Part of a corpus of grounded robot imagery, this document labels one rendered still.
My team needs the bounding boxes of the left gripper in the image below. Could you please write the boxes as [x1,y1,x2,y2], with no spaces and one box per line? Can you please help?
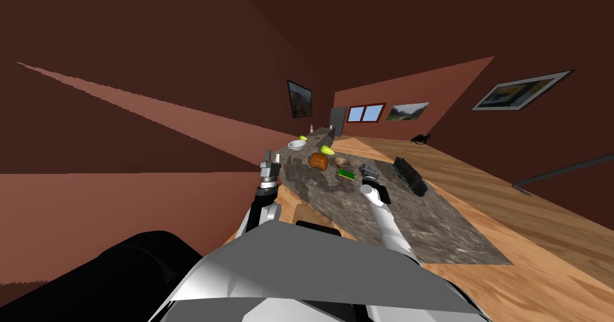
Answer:
[258,149,282,185]

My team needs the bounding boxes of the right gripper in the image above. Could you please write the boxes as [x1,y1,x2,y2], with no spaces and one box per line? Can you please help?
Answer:
[359,164,383,186]

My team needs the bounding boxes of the black toaster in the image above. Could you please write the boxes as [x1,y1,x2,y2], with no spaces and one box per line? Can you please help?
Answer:
[392,156,429,198]

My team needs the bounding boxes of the brown bread loaf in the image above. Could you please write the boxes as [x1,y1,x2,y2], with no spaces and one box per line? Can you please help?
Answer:
[309,152,330,172]

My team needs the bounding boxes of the red-framed window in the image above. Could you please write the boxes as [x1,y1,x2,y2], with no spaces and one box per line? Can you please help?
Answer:
[345,103,387,124]

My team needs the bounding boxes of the dark grey door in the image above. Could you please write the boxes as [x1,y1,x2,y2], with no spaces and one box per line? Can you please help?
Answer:
[329,106,348,138]

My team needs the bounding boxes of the dark-framed landscape picture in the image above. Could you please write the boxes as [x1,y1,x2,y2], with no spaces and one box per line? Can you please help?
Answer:
[286,79,314,119]

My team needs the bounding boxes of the unframed landscape picture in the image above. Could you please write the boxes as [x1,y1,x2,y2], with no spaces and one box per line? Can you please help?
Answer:
[386,102,430,122]

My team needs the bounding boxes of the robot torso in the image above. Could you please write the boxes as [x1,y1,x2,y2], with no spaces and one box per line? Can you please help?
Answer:
[148,219,491,322]

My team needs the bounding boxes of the white-framed picture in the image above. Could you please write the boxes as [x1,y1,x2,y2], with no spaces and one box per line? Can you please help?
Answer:
[471,70,575,112]

